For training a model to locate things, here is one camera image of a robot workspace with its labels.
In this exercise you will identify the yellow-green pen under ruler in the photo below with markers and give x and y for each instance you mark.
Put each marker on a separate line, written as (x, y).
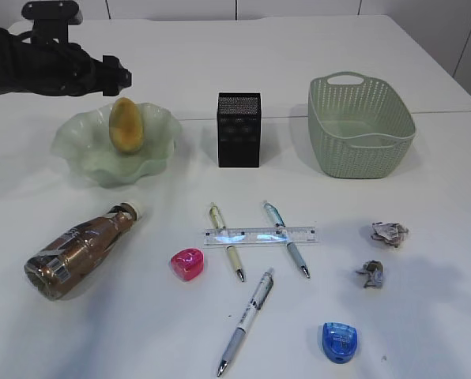
(218, 223)

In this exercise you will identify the green woven plastic basket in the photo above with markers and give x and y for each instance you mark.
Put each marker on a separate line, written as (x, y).
(359, 127)

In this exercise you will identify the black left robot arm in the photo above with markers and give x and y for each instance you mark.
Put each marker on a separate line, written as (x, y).
(7, 41)

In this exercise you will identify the blue pencil sharpener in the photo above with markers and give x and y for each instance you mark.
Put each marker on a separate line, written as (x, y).
(339, 342)

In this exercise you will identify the brown plastic drink bottle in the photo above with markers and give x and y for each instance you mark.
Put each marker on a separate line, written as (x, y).
(64, 263)

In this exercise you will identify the large paper ball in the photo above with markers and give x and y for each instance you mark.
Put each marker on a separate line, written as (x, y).
(392, 234)

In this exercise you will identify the yellow bread roll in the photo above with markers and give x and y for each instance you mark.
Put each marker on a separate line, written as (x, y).
(126, 130)

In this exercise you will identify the white blue-grip pen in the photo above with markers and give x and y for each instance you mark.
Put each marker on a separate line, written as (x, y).
(256, 302)

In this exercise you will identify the clear plastic ruler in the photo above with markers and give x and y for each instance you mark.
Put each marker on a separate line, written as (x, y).
(259, 235)

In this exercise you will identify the black mesh pen holder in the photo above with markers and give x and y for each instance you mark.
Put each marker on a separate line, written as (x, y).
(239, 121)

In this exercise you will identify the green wavy glass plate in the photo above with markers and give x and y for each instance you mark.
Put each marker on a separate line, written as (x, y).
(84, 143)

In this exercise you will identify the pink pencil sharpener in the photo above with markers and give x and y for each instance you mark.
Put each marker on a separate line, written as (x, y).
(187, 264)

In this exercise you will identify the small paper ball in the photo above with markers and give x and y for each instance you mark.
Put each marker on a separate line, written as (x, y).
(374, 273)

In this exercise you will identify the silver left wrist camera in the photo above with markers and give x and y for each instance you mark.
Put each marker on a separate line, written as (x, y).
(67, 11)

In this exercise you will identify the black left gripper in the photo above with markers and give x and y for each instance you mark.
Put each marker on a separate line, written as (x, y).
(64, 69)

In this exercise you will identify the blue-grey pen under ruler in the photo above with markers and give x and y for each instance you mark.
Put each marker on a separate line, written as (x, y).
(291, 247)

